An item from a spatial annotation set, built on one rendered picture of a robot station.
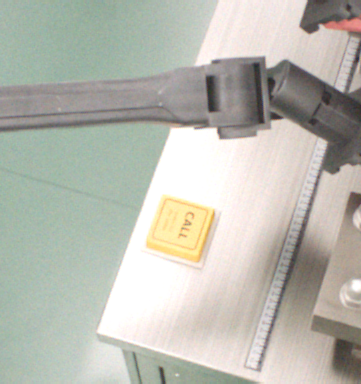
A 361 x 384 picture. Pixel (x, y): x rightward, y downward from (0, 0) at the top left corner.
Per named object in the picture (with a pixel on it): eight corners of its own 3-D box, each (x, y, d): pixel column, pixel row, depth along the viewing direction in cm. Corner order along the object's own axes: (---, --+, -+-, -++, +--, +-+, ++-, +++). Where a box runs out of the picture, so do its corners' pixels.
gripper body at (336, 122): (333, 178, 140) (281, 149, 137) (357, 102, 143) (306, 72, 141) (366, 165, 134) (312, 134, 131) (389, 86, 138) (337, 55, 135)
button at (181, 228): (163, 199, 158) (162, 192, 156) (215, 214, 157) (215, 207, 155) (146, 248, 156) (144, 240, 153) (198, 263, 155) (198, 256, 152)
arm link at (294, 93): (267, 98, 131) (287, 51, 132) (240, 103, 137) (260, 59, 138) (319, 127, 133) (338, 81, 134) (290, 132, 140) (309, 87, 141)
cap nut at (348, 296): (344, 277, 140) (347, 263, 136) (375, 286, 140) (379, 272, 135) (335, 306, 139) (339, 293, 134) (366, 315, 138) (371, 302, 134)
